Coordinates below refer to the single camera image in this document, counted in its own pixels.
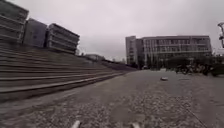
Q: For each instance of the low grey building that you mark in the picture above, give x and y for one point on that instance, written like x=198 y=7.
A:
x=95 y=57

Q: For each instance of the wide grey stone steps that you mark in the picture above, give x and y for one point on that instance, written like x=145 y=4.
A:
x=40 y=71

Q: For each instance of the bicycle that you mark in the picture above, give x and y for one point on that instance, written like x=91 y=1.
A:
x=221 y=33

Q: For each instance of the grey building with tower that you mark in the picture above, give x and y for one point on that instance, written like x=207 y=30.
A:
x=173 y=46

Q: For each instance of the grey layered building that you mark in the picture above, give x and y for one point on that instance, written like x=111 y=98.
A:
x=11 y=23
x=63 y=40

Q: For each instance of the robot's own part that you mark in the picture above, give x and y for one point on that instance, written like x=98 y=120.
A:
x=135 y=125
x=75 y=124

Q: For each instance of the grey paved plaza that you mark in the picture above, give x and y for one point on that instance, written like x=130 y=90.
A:
x=140 y=100

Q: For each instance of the small pale object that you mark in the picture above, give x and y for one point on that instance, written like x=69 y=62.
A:
x=164 y=79

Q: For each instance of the dark grey building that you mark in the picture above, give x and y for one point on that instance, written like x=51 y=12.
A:
x=34 y=33

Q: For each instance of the row of parked bicycles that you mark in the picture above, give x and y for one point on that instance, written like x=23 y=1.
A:
x=193 y=69

